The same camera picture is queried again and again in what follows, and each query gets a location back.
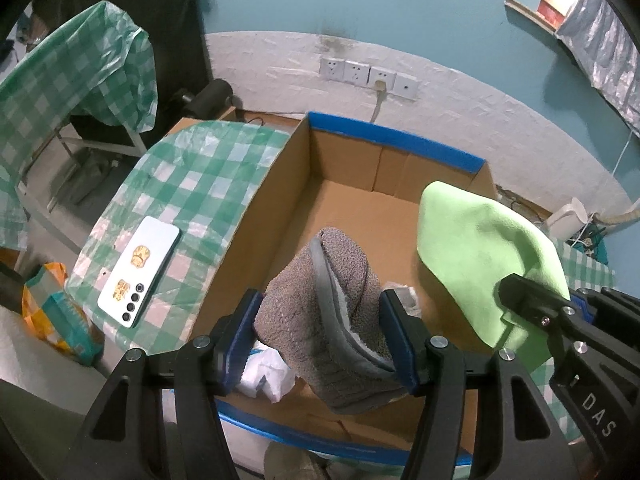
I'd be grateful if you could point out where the thin white cable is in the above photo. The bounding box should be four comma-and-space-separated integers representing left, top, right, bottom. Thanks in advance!
612, 132, 638, 177

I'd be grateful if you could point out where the silver foil curtain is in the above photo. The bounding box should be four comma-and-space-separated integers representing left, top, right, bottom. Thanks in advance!
556, 0, 640, 133

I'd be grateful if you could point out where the black cylinder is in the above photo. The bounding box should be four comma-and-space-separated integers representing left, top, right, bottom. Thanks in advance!
172, 79, 233, 121

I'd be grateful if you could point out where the white wall socket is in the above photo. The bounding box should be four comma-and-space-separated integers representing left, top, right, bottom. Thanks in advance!
394, 73, 420, 101
370, 66, 397, 92
320, 56, 346, 82
344, 60, 372, 86

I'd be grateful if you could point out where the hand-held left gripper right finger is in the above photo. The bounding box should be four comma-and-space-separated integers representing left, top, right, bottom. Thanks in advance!
378, 287, 568, 480

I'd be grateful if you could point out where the grey-brown towel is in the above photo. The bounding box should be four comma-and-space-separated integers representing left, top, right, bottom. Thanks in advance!
252, 226, 408, 416

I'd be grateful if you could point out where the wooden window sill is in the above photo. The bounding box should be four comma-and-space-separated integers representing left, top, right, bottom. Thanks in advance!
504, 0, 558, 36

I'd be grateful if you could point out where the grey plug with cable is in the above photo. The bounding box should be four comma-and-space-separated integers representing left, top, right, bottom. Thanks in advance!
370, 79, 387, 123

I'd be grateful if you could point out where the black hanging coat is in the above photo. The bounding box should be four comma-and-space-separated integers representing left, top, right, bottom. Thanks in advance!
0, 0, 216, 151

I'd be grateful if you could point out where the chair with checkered cover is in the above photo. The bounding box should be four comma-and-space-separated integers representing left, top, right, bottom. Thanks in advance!
0, 0, 158, 251

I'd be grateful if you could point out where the white smartphone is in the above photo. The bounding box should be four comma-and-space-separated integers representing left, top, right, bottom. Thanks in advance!
97, 216, 181, 330

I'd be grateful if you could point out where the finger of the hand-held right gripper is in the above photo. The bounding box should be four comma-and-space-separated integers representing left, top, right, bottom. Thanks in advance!
495, 273, 591, 361
570, 287, 640, 333

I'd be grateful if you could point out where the light green cloth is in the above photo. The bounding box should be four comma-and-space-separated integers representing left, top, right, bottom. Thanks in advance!
417, 181, 571, 373

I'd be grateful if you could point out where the cardboard box with blue tape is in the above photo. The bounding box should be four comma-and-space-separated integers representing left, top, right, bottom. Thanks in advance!
192, 111, 498, 461

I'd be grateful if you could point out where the metal frame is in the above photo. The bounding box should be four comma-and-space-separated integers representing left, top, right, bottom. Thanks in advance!
20, 115, 148, 211

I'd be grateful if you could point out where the orange plastic bag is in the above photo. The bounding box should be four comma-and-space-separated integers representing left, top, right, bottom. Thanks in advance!
21, 262, 106, 366

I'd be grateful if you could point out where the white hose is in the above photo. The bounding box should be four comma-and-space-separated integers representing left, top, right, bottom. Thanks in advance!
595, 205, 640, 227

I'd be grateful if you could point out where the white electric kettle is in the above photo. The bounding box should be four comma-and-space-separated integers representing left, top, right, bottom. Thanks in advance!
542, 197, 588, 243

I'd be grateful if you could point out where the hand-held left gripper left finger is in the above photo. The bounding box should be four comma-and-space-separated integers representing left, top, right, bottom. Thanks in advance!
75, 287, 266, 480

